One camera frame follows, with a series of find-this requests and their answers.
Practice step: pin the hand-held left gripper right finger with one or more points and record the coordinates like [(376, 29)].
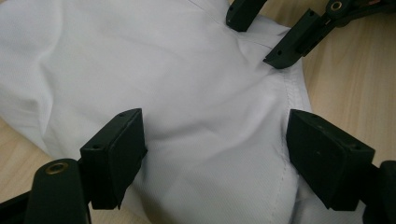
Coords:
[(330, 161)]

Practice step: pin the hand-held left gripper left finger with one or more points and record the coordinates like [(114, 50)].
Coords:
[(115, 158)]

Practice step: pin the white button-up shirt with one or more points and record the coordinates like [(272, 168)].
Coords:
[(186, 93)]

